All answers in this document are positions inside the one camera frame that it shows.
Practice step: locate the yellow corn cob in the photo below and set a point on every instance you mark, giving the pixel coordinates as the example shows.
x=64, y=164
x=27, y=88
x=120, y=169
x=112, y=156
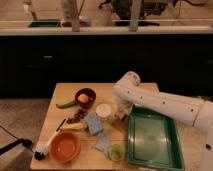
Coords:
x=75, y=126

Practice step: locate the red grape bunch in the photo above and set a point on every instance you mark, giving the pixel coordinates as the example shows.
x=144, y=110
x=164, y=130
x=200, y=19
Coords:
x=81, y=113

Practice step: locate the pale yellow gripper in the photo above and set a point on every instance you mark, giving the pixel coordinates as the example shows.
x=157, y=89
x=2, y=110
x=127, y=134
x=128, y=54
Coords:
x=124, y=106

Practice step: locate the light blue cloth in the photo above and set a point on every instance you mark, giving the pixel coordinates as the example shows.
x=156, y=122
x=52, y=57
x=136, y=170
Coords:
x=103, y=142

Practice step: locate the dark cabinet counter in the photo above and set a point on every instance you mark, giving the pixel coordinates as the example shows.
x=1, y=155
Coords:
x=34, y=60

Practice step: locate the whiteboard eraser block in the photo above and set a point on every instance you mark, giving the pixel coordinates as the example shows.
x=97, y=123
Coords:
x=121, y=116

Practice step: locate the white cup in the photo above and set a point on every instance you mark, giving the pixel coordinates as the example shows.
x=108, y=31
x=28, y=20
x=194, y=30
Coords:
x=103, y=111

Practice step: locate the orange fruit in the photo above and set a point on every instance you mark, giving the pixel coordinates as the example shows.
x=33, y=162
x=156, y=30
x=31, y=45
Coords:
x=83, y=98

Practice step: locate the dark brown bowl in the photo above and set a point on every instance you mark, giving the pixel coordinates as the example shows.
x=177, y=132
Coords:
x=90, y=93

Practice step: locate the green plastic tray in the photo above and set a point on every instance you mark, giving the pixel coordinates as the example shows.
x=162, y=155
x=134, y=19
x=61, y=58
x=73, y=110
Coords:
x=153, y=141

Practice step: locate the green chili pepper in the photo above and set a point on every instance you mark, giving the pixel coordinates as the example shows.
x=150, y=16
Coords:
x=66, y=105

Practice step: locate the blue sponge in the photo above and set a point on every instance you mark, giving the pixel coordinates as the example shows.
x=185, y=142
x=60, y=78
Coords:
x=94, y=124

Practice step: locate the orange bowl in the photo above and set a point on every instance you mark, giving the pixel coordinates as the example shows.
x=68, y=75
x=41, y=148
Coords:
x=65, y=147

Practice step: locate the green cup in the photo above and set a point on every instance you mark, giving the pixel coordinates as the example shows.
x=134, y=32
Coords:
x=116, y=152

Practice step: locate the white dish brush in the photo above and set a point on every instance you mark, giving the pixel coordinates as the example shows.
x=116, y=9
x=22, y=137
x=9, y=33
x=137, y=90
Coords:
x=42, y=152

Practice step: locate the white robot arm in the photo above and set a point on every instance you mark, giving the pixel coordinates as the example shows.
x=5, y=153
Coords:
x=189, y=110

